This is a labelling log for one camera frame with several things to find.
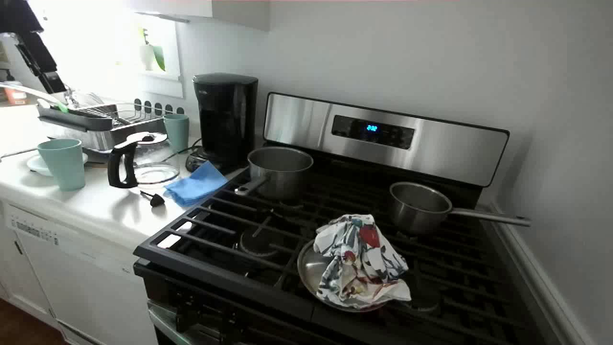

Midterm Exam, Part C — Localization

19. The large steel saucepan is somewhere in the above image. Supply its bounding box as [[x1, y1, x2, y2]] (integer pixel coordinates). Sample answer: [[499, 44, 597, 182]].
[[231, 145, 315, 203]]

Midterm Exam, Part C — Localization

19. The black coffee maker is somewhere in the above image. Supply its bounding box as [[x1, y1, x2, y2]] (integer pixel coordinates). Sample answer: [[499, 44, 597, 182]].
[[191, 73, 260, 174]]

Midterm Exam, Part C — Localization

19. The black power cord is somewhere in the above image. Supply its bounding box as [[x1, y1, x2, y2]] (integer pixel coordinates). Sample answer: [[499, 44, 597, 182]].
[[183, 140, 206, 172]]

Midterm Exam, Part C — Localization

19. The green cup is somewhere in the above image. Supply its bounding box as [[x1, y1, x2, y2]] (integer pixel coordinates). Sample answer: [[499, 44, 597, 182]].
[[162, 113, 191, 153], [36, 138, 87, 191]]

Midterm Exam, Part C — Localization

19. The small steel long-handled saucepan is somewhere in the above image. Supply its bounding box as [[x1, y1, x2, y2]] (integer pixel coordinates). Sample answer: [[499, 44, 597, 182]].
[[386, 180, 532, 237]]

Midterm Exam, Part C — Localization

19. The black and stainless gas stove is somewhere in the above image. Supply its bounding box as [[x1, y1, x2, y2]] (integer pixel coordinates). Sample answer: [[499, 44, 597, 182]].
[[131, 92, 551, 345]]

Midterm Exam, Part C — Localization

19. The transparent kettle with black handle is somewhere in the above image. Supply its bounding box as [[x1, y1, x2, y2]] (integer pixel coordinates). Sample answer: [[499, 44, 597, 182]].
[[104, 130, 181, 190]]

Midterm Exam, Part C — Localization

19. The blue cleaning cloth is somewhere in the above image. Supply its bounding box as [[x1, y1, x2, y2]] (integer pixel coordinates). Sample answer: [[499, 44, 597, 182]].
[[162, 159, 229, 209]]

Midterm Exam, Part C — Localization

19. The white plate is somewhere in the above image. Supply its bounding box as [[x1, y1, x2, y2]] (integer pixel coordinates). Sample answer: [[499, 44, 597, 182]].
[[24, 151, 89, 178]]

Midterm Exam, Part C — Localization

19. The steel frying pan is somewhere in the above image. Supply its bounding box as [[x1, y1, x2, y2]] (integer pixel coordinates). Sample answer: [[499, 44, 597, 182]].
[[294, 237, 390, 314]]

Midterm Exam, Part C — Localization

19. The patterned kitchen towel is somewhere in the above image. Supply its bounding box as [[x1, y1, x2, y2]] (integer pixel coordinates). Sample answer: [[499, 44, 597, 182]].
[[311, 213, 413, 312]]

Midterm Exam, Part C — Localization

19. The wall picture with green print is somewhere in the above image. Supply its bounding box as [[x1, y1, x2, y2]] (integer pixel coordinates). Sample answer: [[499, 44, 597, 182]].
[[133, 15, 183, 82]]

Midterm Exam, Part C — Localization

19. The black plastic scoop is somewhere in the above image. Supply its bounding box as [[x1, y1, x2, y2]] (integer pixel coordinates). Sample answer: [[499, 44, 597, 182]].
[[137, 188, 166, 209]]

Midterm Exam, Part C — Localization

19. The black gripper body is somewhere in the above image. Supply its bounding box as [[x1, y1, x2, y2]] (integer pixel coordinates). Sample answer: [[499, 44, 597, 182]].
[[0, 0, 43, 34]]

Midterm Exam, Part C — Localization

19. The white wall cabinet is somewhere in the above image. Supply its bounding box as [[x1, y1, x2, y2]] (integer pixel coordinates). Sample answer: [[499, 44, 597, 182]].
[[126, 0, 271, 32]]

